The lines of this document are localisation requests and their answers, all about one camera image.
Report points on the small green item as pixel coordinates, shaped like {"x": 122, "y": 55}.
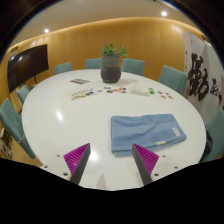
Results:
{"x": 151, "y": 90}

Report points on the grey booklet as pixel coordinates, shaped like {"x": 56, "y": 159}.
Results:
{"x": 80, "y": 81}

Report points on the teal chairs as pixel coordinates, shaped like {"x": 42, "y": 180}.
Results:
{"x": 173, "y": 79}

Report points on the white flat box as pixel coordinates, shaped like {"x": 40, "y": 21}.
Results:
{"x": 139, "y": 92}

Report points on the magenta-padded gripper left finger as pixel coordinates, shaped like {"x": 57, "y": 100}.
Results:
{"x": 74, "y": 160}

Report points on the black television screen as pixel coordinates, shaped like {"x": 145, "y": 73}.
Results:
{"x": 26, "y": 66}

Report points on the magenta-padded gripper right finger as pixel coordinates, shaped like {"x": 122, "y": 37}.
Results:
{"x": 149, "y": 160}

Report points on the white calligraphy folding screen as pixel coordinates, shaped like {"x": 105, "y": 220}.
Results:
{"x": 200, "y": 76}

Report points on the green plant in grey pot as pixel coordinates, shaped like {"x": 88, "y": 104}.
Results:
{"x": 110, "y": 68}

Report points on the scattered colourful cards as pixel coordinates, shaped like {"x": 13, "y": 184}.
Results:
{"x": 85, "y": 94}

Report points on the round ceiling lights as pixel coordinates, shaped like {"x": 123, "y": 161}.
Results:
{"x": 164, "y": 13}

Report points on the black bag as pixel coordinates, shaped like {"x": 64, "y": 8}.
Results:
{"x": 207, "y": 146}

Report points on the blue towel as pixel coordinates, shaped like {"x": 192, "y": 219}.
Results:
{"x": 146, "y": 131}

